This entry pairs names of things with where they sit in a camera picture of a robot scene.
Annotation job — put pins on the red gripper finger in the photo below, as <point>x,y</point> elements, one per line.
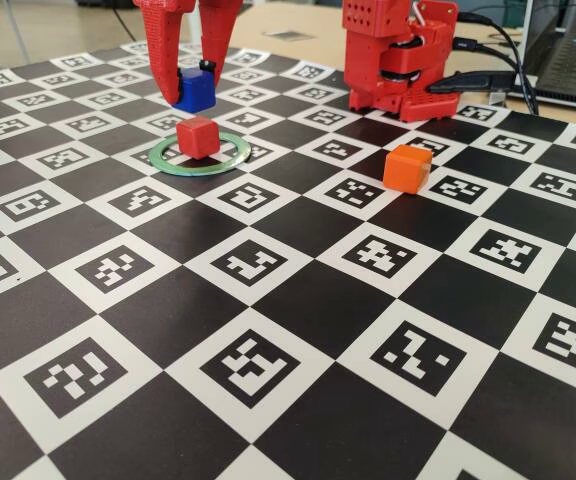
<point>220,25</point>
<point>160,45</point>

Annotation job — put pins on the blue cube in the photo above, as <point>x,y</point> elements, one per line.
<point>195,92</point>

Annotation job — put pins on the red cube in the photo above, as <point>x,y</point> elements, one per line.
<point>195,140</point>

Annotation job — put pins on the orange cube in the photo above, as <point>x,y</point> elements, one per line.
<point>403,170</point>

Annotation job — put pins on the red robot arm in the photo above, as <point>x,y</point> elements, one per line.
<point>363,55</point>

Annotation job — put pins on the red lattice robot base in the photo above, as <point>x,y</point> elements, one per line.
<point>428,107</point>

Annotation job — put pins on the small printed marker paper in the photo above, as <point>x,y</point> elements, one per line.
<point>288,35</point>

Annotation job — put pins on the thick black plug connector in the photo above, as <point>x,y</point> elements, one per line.
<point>468,82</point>

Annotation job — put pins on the black white marker checkerboard mat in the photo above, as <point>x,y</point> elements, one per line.
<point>288,300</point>

